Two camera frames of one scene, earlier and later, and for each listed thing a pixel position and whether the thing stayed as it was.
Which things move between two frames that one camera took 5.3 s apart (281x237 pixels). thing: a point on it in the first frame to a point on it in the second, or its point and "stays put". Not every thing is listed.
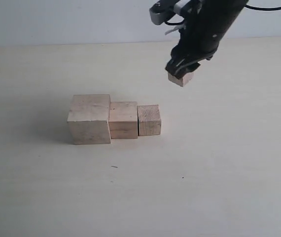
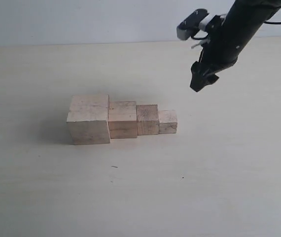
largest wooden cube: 88,116 stays put
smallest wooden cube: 181,82 to 167,119
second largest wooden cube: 122,120 stays put
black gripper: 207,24 to 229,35
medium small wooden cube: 149,120 stays put
